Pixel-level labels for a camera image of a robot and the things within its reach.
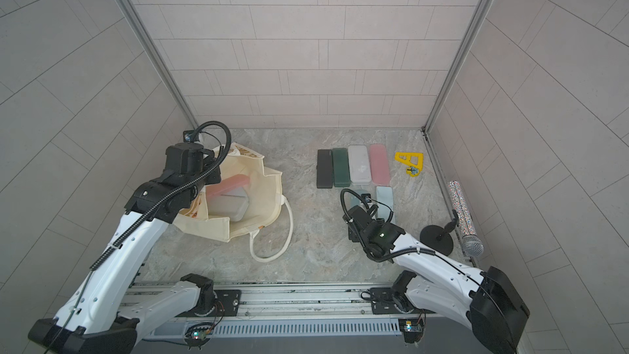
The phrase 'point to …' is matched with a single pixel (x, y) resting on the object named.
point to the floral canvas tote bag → (264, 206)
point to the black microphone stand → (440, 238)
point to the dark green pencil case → (341, 178)
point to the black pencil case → (324, 170)
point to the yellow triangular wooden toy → (414, 160)
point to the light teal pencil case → (352, 199)
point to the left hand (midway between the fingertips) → (216, 159)
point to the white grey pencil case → (359, 165)
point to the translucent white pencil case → (233, 204)
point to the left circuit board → (198, 335)
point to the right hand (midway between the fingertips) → (359, 226)
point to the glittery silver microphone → (472, 242)
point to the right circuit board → (412, 329)
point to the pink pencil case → (379, 165)
